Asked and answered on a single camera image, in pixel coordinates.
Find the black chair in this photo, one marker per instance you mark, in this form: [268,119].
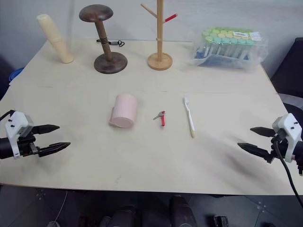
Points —
[290,63]

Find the pink ribbed cup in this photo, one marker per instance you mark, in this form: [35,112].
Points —
[124,111]

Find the dark wooden hat stand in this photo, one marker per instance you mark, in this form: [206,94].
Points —
[104,40]

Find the light wooden tree stand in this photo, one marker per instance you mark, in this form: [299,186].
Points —
[159,42]

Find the small black box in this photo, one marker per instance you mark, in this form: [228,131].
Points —
[220,221]

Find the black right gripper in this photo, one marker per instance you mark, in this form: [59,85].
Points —
[279,146]

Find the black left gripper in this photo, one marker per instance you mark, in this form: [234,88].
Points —
[27,145]

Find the bag of colour-capped tubes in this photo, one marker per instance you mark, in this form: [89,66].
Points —
[227,47]

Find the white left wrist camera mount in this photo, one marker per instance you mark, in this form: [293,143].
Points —
[16,123]

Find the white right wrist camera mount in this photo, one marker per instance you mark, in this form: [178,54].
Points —
[290,130]

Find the cream cylindrical post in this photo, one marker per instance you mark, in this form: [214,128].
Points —
[55,39]

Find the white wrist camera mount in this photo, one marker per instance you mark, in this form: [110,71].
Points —
[16,123]
[290,130]

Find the red peg sleeve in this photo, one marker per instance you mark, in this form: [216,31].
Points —
[171,17]

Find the white toothbrush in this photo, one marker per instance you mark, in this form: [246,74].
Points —
[190,116]

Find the small red grey tool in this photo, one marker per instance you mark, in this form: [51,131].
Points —
[162,119]

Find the blue round basin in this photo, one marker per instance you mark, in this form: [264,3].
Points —
[15,74]

